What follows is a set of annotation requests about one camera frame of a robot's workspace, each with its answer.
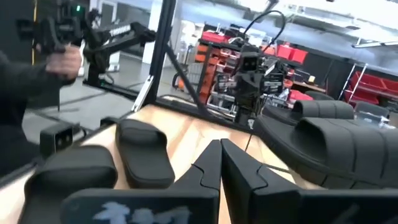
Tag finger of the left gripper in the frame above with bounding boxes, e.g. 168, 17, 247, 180
247, 106, 261, 126
235, 106, 248, 125

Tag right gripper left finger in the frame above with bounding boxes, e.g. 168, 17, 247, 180
60, 139, 223, 224

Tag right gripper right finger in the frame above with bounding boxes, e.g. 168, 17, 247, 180
221, 139, 398, 224

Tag black foam slide sandal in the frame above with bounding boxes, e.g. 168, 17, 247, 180
263, 98, 355, 125
253, 116, 398, 191
114, 118, 176, 190
17, 144, 119, 224

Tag red plastic bin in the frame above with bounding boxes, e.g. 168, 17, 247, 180
287, 90, 313, 102

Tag row of red bins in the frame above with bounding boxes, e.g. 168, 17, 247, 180
275, 43, 309, 65

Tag shelving with orange bins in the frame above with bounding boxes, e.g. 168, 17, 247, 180
195, 29, 240, 105

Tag metal rack with red bins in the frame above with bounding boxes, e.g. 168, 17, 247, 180
338, 63, 398, 106

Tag ceiling light strip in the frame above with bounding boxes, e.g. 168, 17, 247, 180
351, 40, 398, 50

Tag person's hand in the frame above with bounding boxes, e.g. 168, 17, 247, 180
44, 44, 83, 81

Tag person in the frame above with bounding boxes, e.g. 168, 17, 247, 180
0, 49, 77, 178

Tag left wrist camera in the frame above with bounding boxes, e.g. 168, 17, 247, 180
241, 51, 262, 74

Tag black looped camera cable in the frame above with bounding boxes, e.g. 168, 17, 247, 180
241, 9, 287, 54

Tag black metal rig frame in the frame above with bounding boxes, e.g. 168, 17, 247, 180
130, 0, 259, 131

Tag black table-level camera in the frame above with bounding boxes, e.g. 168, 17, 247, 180
39, 121, 75, 158

